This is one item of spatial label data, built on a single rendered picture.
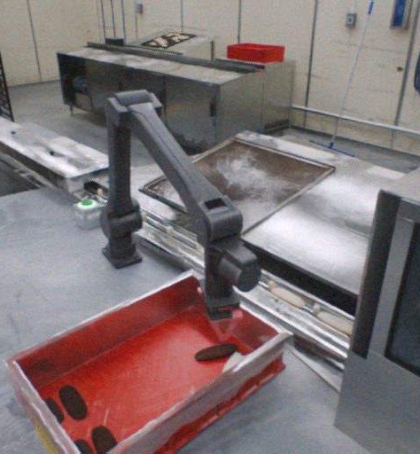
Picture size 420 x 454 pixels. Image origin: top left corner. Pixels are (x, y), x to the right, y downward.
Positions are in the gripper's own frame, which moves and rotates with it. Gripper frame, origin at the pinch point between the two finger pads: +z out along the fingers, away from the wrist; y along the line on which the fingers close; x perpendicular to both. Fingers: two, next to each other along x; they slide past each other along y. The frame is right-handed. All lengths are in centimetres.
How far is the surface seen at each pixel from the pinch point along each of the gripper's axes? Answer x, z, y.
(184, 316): -5.0, 8.1, -15.5
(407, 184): 21.9, -38.6, 23.0
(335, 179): 56, -6, -59
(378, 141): 259, 77, -341
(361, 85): 245, 23, -364
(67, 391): -32.3, 7.2, 3.6
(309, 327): 21.3, 5.0, -0.2
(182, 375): -9.1, 8.4, 3.7
